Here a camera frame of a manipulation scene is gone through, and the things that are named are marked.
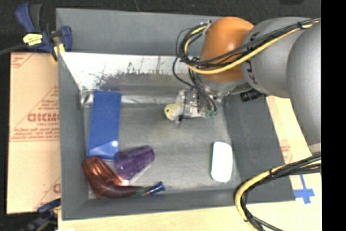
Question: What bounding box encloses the purple clear plastic cup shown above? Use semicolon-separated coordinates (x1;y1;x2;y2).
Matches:
114;145;156;181

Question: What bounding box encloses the black cylinder on white bracket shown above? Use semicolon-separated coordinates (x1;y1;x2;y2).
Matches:
239;90;262;103

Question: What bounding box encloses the grey metal bin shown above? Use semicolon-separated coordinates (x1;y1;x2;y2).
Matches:
55;8;296;220

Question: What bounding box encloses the white oval soap bar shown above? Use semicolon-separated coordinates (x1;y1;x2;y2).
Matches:
210;141;234;183

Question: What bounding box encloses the pale yellow round toy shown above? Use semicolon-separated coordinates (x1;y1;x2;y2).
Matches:
164;103;180;120

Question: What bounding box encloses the blue flat block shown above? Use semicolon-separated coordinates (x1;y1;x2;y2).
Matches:
86;90;123;162

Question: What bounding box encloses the red clear bent plastic piece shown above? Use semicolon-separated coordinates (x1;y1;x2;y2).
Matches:
82;156;152;200

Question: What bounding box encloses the brown cardboard board, red print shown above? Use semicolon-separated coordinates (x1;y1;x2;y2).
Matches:
5;51;322;215

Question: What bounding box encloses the blue tipped pen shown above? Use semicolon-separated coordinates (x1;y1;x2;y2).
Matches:
140;181;166;197

